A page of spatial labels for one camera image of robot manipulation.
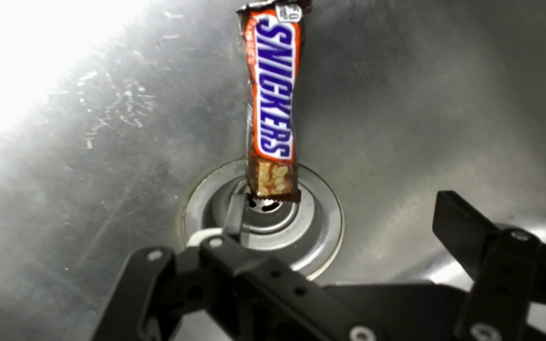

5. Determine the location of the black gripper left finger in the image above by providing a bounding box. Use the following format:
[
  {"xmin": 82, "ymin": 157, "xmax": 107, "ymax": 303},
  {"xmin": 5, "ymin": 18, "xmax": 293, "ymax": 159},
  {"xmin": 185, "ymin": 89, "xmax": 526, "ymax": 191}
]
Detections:
[{"xmin": 90, "ymin": 191, "xmax": 389, "ymax": 341}]

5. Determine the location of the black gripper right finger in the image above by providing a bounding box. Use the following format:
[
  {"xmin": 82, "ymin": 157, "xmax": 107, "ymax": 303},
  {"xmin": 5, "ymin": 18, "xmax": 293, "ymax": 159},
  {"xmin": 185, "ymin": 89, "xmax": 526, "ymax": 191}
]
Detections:
[{"xmin": 433, "ymin": 191, "xmax": 546, "ymax": 341}]

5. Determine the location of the left sink drain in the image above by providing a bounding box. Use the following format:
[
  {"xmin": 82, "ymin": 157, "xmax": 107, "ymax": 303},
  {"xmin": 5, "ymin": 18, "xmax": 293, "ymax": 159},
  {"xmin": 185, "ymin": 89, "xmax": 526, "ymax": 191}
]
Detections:
[{"xmin": 181, "ymin": 161, "xmax": 346, "ymax": 280}]

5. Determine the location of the stainless steel double sink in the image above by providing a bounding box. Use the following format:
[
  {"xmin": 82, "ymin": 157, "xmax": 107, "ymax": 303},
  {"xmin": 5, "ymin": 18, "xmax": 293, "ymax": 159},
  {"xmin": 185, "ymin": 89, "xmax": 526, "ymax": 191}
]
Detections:
[{"xmin": 0, "ymin": 0, "xmax": 546, "ymax": 341}]

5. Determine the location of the Snickers chocolate bar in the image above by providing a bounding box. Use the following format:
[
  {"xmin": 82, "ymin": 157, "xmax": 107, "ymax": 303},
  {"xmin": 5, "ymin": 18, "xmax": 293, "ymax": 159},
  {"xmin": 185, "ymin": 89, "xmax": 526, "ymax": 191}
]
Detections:
[{"xmin": 238, "ymin": 0, "xmax": 314, "ymax": 200}]

